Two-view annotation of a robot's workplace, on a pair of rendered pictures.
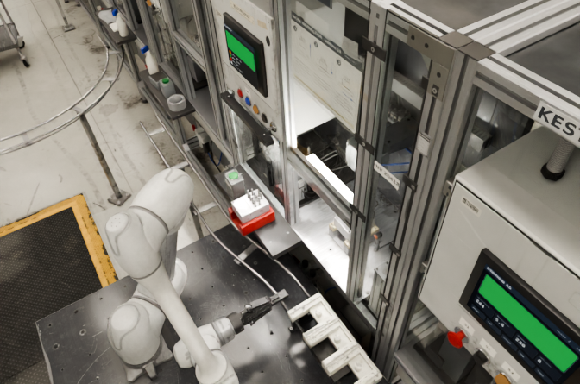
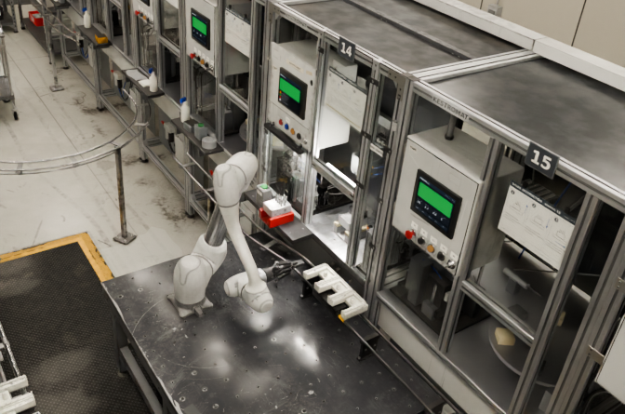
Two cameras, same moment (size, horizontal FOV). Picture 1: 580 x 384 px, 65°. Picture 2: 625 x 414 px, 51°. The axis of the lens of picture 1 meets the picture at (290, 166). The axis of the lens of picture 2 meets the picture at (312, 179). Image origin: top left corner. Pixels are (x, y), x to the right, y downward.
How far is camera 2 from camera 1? 1.93 m
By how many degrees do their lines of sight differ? 15
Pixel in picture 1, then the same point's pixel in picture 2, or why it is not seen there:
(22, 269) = (34, 287)
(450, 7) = (407, 65)
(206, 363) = (256, 276)
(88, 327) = (144, 287)
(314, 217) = (323, 221)
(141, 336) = (200, 275)
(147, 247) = (236, 185)
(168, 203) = (247, 166)
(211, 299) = not seen: hidden behind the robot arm
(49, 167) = (50, 208)
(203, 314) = not seen: hidden behind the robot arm
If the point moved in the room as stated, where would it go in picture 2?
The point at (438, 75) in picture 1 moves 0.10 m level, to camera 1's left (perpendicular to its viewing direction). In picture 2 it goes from (400, 89) to (376, 88)
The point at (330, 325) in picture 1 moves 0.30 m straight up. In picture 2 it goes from (333, 279) to (339, 232)
